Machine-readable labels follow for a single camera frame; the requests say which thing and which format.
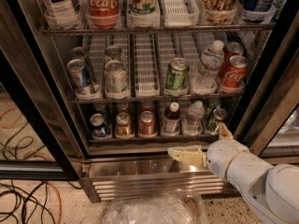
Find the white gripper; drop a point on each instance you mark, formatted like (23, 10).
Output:
(224, 158)

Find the green can bottom shelf front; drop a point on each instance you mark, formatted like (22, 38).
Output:
(214, 119)

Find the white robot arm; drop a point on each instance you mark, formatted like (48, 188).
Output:
(271, 191)

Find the clear water bottle bottom shelf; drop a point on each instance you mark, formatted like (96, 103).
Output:
(192, 123)

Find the clear water bottle shelf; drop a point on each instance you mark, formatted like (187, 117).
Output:
(192, 123)
(211, 60)

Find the green can bottom shelf rear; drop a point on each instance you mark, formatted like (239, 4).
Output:
(211, 104)

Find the red can bottom shelf front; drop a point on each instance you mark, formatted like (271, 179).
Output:
(147, 123)

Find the red can bottom shelf rear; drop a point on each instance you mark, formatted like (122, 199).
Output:
(147, 106)

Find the red cola can middle front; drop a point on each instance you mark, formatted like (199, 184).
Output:
(234, 71)

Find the green can middle shelf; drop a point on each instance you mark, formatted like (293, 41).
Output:
(176, 74)

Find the clear water bottle middle shelf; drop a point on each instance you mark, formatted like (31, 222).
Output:
(211, 60)

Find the empty white tray middle shelf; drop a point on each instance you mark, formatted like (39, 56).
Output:
(146, 73)

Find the empty white tray shelf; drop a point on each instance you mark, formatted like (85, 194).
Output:
(146, 73)
(180, 13)

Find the gold can bottom shelf front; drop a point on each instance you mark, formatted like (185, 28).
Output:
(123, 124)

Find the gold can bottom shelf rear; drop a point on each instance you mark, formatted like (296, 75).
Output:
(123, 107)

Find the red cola can middle rear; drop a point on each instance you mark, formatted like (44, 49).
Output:
(231, 49)

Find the white can middle shelf front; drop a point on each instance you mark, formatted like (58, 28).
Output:
(116, 77)

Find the blue can bottom shelf front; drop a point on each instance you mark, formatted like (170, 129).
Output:
(100, 128)

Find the blue can bottom shelf rear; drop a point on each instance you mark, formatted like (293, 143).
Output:
(104, 110)

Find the stainless steel fridge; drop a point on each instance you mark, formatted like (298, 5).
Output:
(34, 55)

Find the white can middle shelf rear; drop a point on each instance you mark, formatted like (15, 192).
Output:
(112, 52)

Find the empty white tray top shelf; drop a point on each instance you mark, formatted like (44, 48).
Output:
(180, 13)

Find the gold black can top shelf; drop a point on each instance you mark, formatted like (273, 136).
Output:
(219, 11)

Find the blue silver can middle front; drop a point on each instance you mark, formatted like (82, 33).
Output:
(80, 76)

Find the blue silver can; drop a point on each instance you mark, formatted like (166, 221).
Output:
(80, 76)
(82, 53)

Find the blue silver can middle rear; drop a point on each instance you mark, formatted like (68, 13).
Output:
(82, 53)

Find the red cola can top shelf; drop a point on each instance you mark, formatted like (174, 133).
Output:
(104, 13)

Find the white tea bottle top shelf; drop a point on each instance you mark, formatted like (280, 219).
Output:
(63, 13)

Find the brown juice bottle white cap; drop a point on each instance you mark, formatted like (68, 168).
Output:
(171, 118)

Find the clear plastic bin with bags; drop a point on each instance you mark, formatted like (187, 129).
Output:
(176, 206)

